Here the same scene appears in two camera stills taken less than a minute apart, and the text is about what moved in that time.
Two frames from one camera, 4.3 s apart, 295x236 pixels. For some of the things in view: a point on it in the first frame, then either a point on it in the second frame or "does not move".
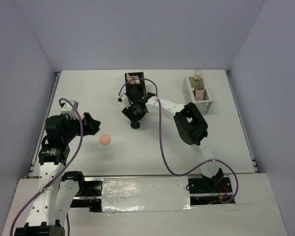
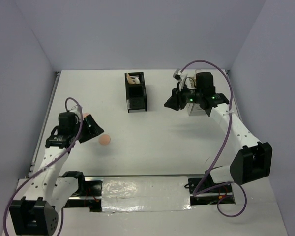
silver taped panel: (134, 194) does not move
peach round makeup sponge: (104, 139) does not move
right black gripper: (129, 113) to (177, 98)
